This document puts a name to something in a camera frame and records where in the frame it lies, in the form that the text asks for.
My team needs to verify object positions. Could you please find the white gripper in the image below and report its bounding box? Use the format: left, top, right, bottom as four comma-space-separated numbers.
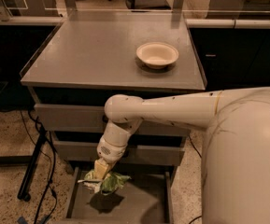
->
93, 119, 142, 180

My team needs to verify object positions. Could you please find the green jalapeno chip bag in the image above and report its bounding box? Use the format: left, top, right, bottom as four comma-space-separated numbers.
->
78, 170, 131, 196

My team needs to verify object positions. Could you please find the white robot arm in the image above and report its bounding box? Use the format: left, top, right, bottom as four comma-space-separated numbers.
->
94, 87, 270, 224

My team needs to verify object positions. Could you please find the grey middle drawer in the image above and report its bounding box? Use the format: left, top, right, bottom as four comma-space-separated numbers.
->
52, 132, 184, 166

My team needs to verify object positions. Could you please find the grey drawer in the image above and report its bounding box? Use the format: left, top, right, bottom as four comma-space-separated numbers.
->
54, 167, 174, 224
35, 104, 190, 136
52, 132, 184, 166

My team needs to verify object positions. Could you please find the grey bottom drawer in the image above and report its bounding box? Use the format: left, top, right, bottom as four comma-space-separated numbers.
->
54, 167, 174, 224

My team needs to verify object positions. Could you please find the grey top drawer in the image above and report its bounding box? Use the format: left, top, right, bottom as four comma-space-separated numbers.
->
35, 104, 190, 136

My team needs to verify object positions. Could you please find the grey drawer cabinet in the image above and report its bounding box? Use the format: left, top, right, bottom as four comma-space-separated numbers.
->
19, 10, 207, 174

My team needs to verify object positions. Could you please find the black stand leg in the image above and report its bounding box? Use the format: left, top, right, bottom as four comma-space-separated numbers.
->
0, 127, 46, 202

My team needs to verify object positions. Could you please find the white paper bowl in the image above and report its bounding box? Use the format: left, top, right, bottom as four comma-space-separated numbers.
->
136, 42, 179, 69

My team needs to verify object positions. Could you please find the clear acrylic barrier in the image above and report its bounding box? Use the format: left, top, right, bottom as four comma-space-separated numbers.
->
0, 0, 270, 22

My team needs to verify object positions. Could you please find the black floor cables left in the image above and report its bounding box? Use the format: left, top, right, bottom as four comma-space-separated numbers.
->
18, 109, 58, 224

